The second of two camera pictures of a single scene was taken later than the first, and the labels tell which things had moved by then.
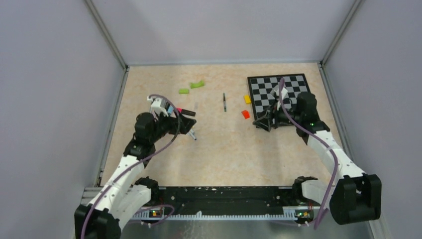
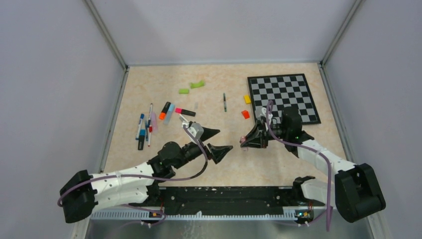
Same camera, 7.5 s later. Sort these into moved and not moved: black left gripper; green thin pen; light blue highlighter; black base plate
Moved: black left gripper
Not moved: green thin pen; light blue highlighter; black base plate
